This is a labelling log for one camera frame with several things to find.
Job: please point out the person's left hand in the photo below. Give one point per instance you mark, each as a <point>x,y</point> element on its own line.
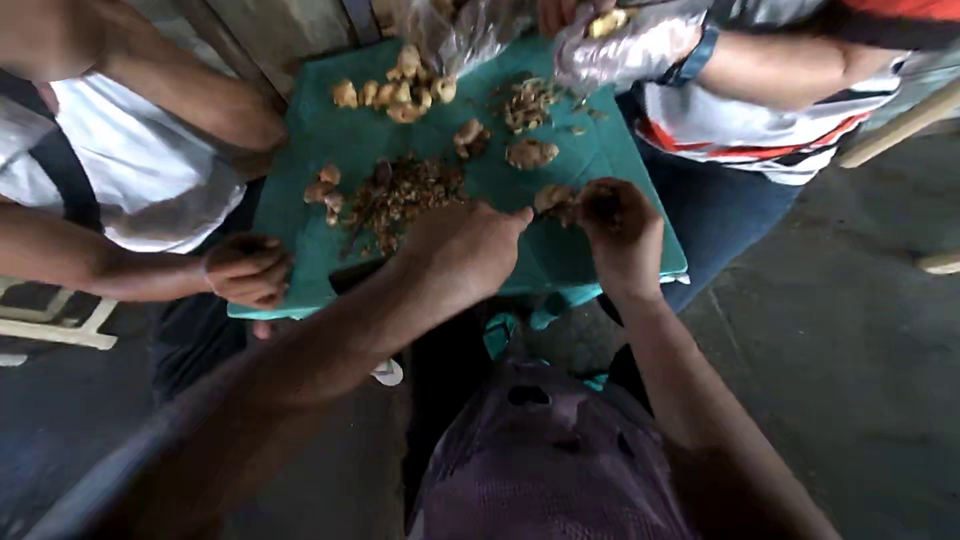
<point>465,251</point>

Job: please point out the person's right hand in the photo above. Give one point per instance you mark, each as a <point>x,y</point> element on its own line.
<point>634,244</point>

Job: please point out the person's right fingers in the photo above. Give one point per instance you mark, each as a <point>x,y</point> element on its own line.
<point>622,191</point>

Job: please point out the person's left fingers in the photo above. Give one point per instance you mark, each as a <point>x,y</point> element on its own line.
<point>519,220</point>

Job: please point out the dark brown ginger piece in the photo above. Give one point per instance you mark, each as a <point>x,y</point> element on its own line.
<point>604,206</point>

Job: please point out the person's left forearm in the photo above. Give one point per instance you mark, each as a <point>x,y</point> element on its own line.
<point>322,356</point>

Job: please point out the person's right forearm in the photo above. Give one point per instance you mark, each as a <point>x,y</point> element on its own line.
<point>701,390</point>

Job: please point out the knobbly light brown ginger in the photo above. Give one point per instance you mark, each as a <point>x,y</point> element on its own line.
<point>553,199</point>

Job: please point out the oval light brown ginger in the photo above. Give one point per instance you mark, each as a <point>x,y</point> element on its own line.
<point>531,154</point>

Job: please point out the small reddish brown ginger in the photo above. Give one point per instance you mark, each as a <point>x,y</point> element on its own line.
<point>470,138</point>

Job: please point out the small pile of pale peelings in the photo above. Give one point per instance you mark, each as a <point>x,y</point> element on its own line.
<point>526,106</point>

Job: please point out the large pile of brown peelings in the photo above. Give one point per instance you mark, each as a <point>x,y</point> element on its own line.
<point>405,195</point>

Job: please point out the teal covered table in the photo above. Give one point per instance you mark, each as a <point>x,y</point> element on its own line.
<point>420,142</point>

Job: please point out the clear plastic glove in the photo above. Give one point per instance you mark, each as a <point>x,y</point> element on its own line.
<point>585,64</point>

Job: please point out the dark blue wristwatch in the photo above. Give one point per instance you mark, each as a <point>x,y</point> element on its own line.
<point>694,56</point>

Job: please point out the peeled yellow ginger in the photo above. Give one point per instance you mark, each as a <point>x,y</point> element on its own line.
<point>606,23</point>

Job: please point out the pile of ginger roots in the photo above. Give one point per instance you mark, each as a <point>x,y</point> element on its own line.
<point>405,94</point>

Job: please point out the black flat object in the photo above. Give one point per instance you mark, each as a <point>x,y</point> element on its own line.
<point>349,277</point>

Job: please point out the clear plastic bag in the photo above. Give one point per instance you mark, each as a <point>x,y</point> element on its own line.
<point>457,34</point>

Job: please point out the branched orange brown ginger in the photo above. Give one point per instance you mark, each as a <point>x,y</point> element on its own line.
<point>322,192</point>

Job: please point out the white slipper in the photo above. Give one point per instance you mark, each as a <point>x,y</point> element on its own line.
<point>390,374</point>

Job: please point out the light wooden bar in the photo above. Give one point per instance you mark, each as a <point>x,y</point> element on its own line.
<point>900,129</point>

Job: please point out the light wooden piece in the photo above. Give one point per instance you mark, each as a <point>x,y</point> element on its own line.
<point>941,262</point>

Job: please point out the wooden chair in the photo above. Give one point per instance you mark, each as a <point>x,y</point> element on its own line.
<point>64,326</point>

